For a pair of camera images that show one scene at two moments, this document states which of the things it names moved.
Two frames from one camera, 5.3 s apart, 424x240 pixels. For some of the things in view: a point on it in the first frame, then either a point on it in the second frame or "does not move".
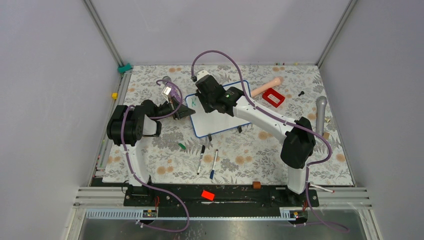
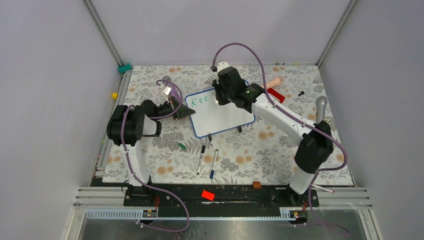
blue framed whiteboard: (206, 123) does not move
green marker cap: (182, 146) does not move
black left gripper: (183, 112) does not move
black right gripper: (207, 108) → (217, 87)
